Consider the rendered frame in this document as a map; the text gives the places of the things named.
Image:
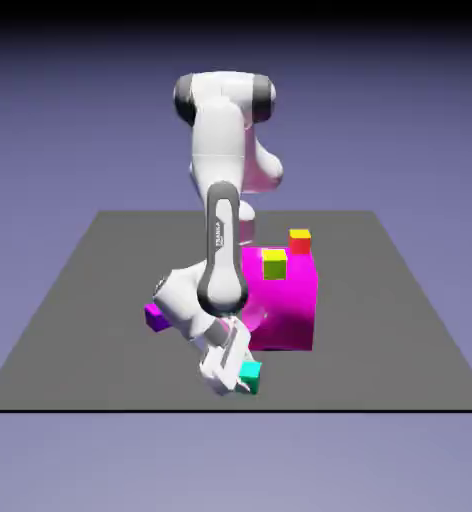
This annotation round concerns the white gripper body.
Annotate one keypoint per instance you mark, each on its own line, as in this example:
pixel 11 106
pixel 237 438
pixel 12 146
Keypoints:
pixel 220 376

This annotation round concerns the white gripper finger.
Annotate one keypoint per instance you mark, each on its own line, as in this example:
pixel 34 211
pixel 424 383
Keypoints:
pixel 242 386

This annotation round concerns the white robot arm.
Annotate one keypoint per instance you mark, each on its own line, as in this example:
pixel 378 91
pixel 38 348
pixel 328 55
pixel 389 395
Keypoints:
pixel 219 132

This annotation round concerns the small teal cube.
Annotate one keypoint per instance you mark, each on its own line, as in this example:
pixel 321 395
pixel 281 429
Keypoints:
pixel 252 371

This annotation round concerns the small purple cube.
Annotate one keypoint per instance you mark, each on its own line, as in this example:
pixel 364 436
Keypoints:
pixel 155 315

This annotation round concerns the small yellow cube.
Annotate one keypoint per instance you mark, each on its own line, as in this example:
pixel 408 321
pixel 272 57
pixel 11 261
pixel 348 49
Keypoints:
pixel 274 267

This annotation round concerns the small red cube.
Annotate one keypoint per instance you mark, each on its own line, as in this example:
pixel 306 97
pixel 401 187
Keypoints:
pixel 300 243

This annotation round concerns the large magenta box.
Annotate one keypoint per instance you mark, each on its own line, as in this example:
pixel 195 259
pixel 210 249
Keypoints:
pixel 288 308

